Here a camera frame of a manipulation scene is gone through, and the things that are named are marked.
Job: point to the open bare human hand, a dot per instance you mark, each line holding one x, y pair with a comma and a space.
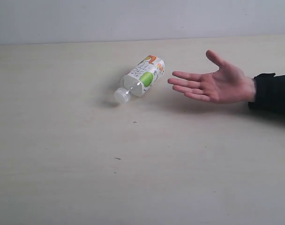
227, 85

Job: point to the clear bottle fruit label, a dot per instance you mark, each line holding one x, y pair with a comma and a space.
139, 80

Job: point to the black sleeved forearm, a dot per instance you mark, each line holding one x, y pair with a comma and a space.
270, 94

